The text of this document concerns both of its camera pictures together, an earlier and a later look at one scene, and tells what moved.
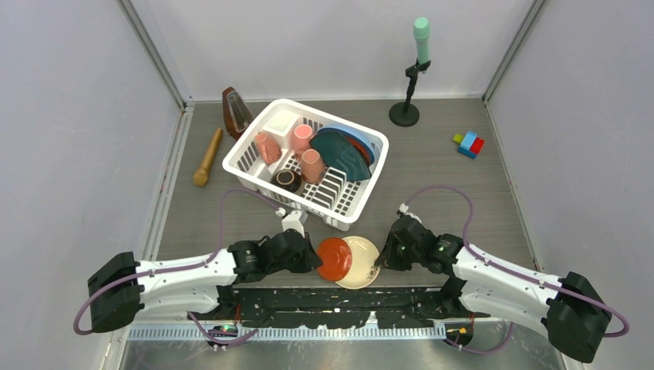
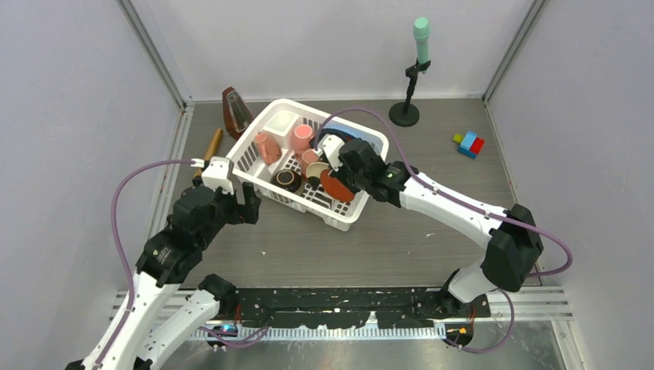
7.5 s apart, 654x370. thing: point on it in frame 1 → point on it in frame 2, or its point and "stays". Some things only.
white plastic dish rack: [309, 159] stays
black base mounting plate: [406, 307] stays
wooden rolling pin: [201, 176] stays
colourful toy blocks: [470, 146] stays
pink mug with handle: [269, 149] stays
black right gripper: [388, 258] → [339, 175]
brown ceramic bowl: [288, 179] stays
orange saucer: [336, 255] → [335, 188]
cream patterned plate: [362, 271] → [315, 169]
